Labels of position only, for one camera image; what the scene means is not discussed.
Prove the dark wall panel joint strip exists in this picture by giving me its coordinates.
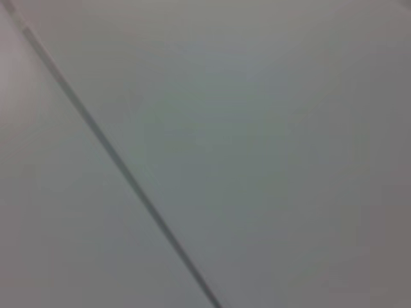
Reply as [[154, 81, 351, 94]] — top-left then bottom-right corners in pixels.
[[2, 0, 226, 308]]

